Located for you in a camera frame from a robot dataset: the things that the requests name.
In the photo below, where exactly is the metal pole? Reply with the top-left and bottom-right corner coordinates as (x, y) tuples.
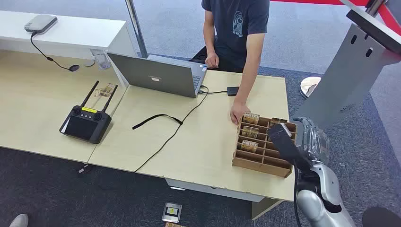
(125, 0), (149, 59)

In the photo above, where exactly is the grey router box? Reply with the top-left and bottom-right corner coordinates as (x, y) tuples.
(24, 14), (58, 34)

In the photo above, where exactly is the person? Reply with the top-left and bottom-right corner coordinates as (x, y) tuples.
(189, 0), (270, 126)

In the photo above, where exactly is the white desk underframe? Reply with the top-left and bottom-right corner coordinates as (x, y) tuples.
(165, 178), (283, 220)

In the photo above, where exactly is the long black laptop cable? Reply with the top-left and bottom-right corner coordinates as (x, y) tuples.
(133, 85), (209, 174)

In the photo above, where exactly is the wooden card holder box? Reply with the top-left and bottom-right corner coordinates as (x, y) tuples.
(232, 113), (297, 179)

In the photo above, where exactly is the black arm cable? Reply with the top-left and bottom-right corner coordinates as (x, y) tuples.
(293, 170), (303, 227)

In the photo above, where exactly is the person's right hand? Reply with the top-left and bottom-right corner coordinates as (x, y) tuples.
(205, 52), (220, 70)

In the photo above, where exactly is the person's left hand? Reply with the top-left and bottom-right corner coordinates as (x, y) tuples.
(229, 101), (251, 126)

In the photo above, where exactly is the grey laptop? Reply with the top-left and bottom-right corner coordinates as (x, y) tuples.
(106, 52), (208, 99)

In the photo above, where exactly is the black remote controller with antennas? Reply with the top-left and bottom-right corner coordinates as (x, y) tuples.
(59, 80), (119, 145)

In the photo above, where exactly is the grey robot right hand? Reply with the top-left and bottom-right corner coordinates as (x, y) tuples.
(292, 116), (330, 166)

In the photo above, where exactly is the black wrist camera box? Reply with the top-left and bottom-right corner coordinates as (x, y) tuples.
(267, 122), (314, 174)

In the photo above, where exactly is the round silver base plate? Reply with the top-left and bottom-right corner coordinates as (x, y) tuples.
(299, 76), (322, 100)

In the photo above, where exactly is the grey kiosk stand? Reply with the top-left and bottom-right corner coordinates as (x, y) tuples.
(293, 0), (401, 131)

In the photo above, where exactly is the black router cable with puck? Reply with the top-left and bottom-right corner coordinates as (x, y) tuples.
(30, 32), (80, 72)

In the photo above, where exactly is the black lanyard strap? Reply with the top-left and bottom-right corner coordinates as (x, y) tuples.
(132, 114), (183, 131)

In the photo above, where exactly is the grey shoe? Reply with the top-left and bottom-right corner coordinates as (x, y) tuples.
(9, 214), (29, 227)

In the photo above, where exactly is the white side desk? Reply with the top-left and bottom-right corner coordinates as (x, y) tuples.
(0, 10), (139, 60)

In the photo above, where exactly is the black round object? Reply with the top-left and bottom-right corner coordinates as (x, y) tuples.
(362, 207), (401, 227)

